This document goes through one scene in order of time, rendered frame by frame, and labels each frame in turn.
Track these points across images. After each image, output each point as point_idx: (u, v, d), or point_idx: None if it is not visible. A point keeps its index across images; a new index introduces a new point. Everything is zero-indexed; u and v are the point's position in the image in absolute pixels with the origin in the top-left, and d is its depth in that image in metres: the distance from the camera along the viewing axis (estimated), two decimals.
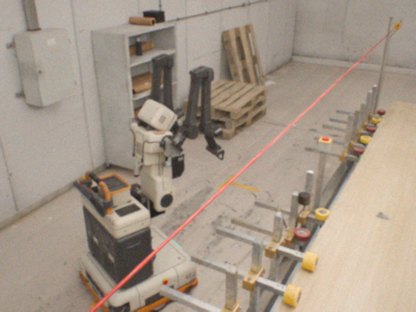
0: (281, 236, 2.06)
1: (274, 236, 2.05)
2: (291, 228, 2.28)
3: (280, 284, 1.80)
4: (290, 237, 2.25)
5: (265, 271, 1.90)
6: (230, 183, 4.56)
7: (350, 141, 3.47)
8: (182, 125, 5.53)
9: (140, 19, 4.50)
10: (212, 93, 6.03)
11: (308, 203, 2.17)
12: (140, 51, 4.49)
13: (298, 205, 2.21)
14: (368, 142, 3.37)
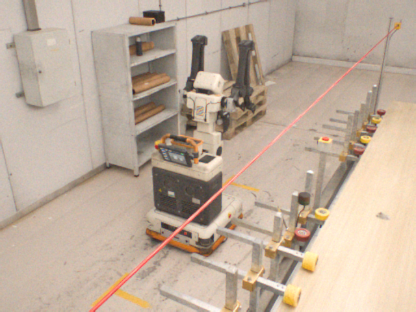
0: (281, 236, 2.06)
1: (274, 236, 2.05)
2: (291, 228, 2.28)
3: (280, 284, 1.80)
4: (290, 237, 2.25)
5: (265, 271, 1.90)
6: (230, 183, 4.56)
7: (350, 141, 3.47)
8: (182, 125, 5.53)
9: (140, 19, 4.50)
10: None
11: (308, 203, 2.17)
12: (140, 51, 4.49)
13: (298, 205, 2.21)
14: (368, 142, 3.37)
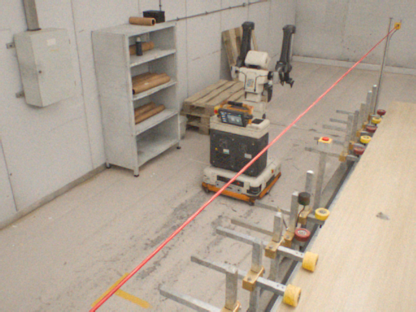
0: (281, 236, 2.06)
1: (274, 236, 2.05)
2: (291, 228, 2.28)
3: (280, 284, 1.80)
4: (290, 237, 2.25)
5: (265, 271, 1.90)
6: None
7: (350, 141, 3.47)
8: (182, 125, 5.53)
9: (140, 19, 4.50)
10: (212, 93, 6.03)
11: (308, 203, 2.17)
12: (140, 51, 4.49)
13: (298, 205, 2.21)
14: (368, 142, 3.37)
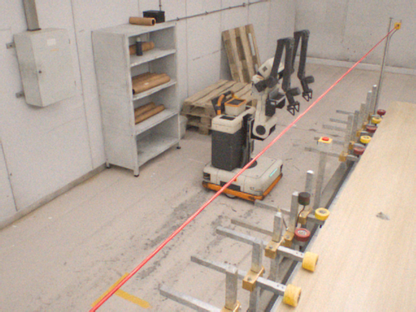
0: (281, 236, 2.06)
1: (274, 236, 2.05)
2: (291, 228, 2.28)
3: (280, 284, 1.80)
4: (290, 237, 2.25)
5: (265, 271, 1.90)
6: None
7: (350, 141, 3.47)
8: (182, 125, 5.53)
9: (140, 19, 4.50)
10: (212, 93, 6.03)
11: (308, 203, 2.17)
12: (140, 51, 4.49)
13: (298, 205, 2.21)
14: (368, 142, 3.37)
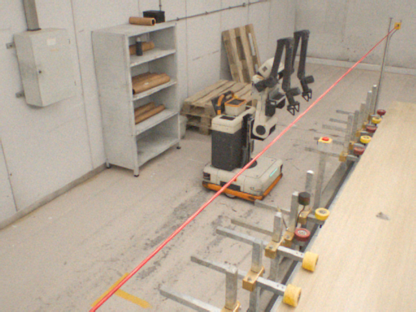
0: (281, 236, 2.06)
1: (274, 236, 2.05)
2: (291, 228, 2.28)
3: (280, 284, 1.80)
4: (290, 237, 2.25)
5: (265, 271, 1.90)
6: None
7: (350, 141, 3.47)
8: (182, 125, 5.53)
9: (140, 19, 4.50)
10: (212, 93, 6.03)
11: (308, 203, 2.17)
12: (140, 51, 4.49)
13: (298, 205, 2.21)
14: (368, 142, 3.37)
